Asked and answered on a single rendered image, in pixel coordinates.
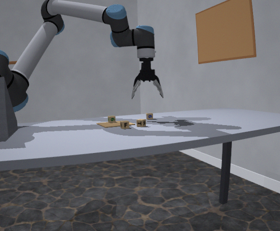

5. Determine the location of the tan flat mat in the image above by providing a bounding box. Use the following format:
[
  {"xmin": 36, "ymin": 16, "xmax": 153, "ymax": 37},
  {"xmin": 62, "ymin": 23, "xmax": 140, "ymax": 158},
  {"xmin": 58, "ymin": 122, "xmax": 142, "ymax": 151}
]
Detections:
[{"xmin": 97, "ymin": 121, "xmax": 135, "ymax": 128}]

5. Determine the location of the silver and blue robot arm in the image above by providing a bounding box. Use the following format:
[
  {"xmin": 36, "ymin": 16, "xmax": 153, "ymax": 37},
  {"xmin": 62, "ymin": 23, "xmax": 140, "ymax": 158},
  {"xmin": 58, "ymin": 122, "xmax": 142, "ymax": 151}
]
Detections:
[{"xmin": 0, "ymin": 0, "xmax": 156, "ymax": 112}]

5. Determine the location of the tan letter block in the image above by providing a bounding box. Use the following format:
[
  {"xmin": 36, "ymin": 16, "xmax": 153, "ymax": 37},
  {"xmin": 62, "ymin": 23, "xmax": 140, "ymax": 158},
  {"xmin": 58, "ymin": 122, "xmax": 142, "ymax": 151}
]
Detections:
[
  {"xmin": 146, "ymin": 113, "xmax": 153, "ymax": 119},
  {"xmin": 108, "ymin": 115, "xmax": 115, "ymax": 123},
  {"xmin": 120, "ymin": 120, "xmax": 129, "ymax": 129},
  {"xmin": 137, "ymin": 119, "xmax": 146, "ymax": 127}
]

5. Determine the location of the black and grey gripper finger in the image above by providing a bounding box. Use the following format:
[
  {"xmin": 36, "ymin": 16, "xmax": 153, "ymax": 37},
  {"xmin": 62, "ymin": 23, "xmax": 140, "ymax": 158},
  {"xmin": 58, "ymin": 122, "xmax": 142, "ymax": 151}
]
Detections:
[
  {"xmin": 131, "ymin": 74, "xmax": 141, "ymax": 98},
  {"xmin": 153, "ymin": 76, "xmax": 163, "ymax": 97}
]

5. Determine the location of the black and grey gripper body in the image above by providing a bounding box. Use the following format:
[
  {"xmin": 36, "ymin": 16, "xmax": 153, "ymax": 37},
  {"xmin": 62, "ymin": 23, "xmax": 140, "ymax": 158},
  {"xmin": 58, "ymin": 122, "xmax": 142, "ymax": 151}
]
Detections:
[{"xmin": 139, "ymin": 57, "xmax": 155, "ymax": 82}]

